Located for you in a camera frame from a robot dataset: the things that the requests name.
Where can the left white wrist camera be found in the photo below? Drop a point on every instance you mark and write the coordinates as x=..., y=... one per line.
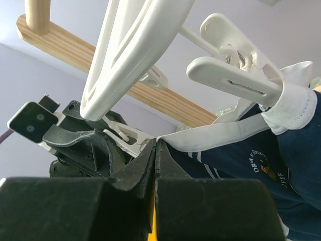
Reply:
x=34, y=119

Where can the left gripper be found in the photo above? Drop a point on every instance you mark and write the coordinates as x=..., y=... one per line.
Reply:
x=82, y=148

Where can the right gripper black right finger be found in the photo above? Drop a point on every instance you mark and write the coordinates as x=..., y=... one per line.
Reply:
x=210, y=209

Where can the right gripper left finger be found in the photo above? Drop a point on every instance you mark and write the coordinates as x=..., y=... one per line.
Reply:
x=87, y=208

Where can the yellow plastic tray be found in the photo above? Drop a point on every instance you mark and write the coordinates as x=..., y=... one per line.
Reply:
x=152, y=236

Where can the navy blue underwear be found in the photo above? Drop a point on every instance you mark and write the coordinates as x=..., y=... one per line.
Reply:
x=279, y=145

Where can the wooden hanging rack frame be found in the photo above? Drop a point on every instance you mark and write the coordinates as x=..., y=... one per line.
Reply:
x=134, y=35

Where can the white clip hanger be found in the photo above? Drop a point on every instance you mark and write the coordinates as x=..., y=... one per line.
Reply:
x=238, y=67

